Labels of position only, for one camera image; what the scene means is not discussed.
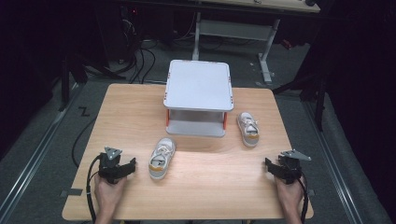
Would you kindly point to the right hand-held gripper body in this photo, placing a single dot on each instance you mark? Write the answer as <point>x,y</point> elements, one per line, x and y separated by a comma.
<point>291,166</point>

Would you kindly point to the desk with white metal legs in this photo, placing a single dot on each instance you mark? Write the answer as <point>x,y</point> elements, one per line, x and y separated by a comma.
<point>236,29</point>

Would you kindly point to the person's right hand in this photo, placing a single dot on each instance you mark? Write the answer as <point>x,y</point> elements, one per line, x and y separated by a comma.
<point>289,196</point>

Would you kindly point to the dark metal stand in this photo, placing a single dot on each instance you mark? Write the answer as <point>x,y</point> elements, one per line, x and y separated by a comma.
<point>70,81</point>
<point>314,93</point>

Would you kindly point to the person's left hand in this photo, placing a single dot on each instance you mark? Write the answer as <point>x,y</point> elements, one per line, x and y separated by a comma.
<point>109,194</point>

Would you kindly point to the metal floor rail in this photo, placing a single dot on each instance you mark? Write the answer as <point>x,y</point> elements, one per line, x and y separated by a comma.
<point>34,158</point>
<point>334,165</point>

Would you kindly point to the white two-tier shoe rack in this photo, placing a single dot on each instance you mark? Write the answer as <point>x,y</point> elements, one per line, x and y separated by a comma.
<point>199,85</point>

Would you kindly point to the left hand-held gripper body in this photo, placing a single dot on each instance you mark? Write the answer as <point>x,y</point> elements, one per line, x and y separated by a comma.
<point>109,165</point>

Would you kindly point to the grey tape strip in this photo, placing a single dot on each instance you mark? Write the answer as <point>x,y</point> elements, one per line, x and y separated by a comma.
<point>71,192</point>

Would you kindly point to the white shoe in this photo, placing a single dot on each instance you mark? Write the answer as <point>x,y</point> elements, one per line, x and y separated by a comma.
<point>248,129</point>
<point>161,158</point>

